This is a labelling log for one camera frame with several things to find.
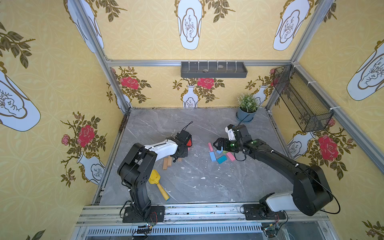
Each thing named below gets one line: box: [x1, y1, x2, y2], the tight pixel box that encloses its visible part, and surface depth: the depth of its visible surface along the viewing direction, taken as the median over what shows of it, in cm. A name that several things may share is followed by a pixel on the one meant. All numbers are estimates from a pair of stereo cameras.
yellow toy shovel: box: [148, 169, 170, 201], surface depth 84 cm
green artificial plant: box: [237, 91, 263, 113], surface depth 104 cm
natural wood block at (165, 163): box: [162, 157, 168, 170], surface depth 92 cm
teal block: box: [216, 155, 228, 164], surface depth 94 cm
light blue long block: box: [209, 151, 217, 162], surface depth 94 cm
